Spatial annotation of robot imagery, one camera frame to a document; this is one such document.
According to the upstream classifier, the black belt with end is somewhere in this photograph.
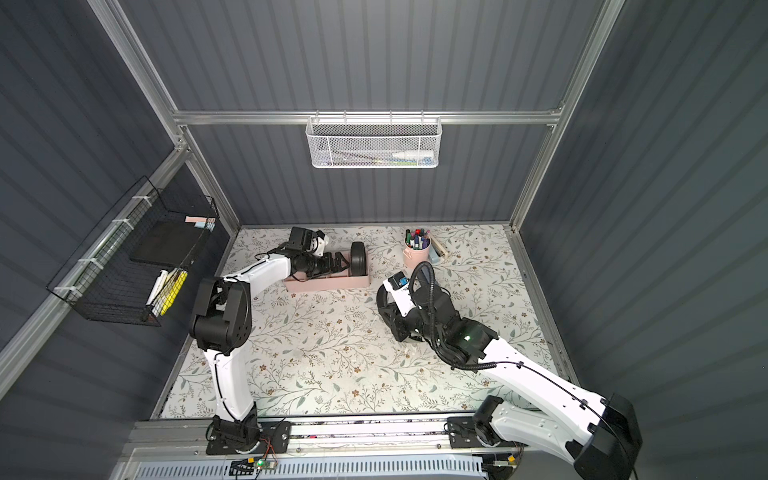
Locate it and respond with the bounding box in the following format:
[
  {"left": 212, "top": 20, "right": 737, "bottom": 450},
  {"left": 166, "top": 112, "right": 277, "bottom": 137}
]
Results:
[{"left": 376, "top": 284, "right": 415, "bottom": 342}]

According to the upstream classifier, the pink compartment storage box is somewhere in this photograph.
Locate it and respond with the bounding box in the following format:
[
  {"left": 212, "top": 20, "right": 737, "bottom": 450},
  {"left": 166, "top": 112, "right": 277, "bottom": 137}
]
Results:
[{"left": 282, "top": 251, "right": 371, "bottom": 293}]

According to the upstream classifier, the long black belt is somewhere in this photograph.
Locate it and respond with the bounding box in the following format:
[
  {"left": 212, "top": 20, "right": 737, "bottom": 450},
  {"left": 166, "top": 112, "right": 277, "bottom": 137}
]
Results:
[{"left": 349, "top": 241, "right": 367, "bottom": 277}]

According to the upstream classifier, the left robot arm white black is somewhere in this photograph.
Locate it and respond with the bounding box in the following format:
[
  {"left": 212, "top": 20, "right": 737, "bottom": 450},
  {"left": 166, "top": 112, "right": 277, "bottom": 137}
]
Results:
[{"left": 190, "top": 227, "right": 367, "bottom": 443}]

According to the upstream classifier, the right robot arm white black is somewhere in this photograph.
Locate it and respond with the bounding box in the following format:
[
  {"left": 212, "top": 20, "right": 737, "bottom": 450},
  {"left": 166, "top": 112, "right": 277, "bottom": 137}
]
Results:
[{"left": 377, "top": 262, "right": 643, "bottom": 479}]

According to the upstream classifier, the pink pen cup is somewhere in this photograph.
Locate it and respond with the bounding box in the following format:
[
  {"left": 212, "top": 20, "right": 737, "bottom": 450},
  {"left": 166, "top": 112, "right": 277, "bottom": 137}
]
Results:
[{"left": 403, "top": 228, "right": 431, "bottom": 271}]

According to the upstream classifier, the yellow marker in basket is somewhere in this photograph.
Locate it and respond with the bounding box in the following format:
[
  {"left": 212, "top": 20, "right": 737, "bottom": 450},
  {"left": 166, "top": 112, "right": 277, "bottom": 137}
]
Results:
[{"left": 153, "top": 269, "right": 188, "bottom": 317}]

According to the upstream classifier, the white perforated front panel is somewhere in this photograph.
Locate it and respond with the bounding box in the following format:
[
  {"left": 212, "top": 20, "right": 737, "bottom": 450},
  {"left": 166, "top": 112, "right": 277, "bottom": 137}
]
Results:
[{"left": 134, "top": 455, "right": 488, "bottom": 479}]

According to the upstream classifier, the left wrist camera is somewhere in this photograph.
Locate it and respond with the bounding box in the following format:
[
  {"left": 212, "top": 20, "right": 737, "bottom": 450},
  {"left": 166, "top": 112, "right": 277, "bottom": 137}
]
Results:
[{"left": 307, "top": 230, "right": 328, "bottom": 257}]

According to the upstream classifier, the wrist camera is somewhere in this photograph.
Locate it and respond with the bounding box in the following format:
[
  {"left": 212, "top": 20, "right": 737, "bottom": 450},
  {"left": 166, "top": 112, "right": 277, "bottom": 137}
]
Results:
[
  {"left": 307, "top": 230, "right": 328, "bottom": 257},
  {"left": 383, "top": 271, "right": 415, "bottom": 317}
]

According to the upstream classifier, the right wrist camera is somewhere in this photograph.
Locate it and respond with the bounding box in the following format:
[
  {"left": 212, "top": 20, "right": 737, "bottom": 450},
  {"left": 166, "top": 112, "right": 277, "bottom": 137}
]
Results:
[{"left": 383, "top": 271, "right": 415, "bottom": 317}]

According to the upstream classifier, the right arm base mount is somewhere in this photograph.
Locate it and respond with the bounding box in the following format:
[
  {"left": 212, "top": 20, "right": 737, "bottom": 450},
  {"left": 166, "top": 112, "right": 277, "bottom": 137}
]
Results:
[{"left": 443, "top": 416, "right": 526, "bottom": 449}]

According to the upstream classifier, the white wire mesh basket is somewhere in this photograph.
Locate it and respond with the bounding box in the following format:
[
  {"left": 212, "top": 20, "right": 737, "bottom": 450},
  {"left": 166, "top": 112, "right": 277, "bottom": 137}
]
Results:
[{"left": 305, "top": 116, "right": 443, "bottom": 169}]

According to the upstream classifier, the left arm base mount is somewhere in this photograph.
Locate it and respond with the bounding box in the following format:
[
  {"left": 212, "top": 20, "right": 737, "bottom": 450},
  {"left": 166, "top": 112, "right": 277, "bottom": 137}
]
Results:
[{"left": 205, "top": 416, "right": 293, "bottom": 456}]

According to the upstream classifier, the black wire wall basket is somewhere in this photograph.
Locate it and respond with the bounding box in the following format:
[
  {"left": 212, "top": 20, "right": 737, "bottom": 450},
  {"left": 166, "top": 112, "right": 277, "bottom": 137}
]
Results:
[{"left": 47, "top": 177, "right": 219, "bottom": 326}]

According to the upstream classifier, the aluminium front rail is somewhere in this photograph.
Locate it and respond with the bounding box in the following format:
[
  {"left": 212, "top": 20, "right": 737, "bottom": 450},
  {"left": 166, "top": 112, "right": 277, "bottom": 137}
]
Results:
[{"left": 119, "top": 405, "right": 577, "bottom": 462}]

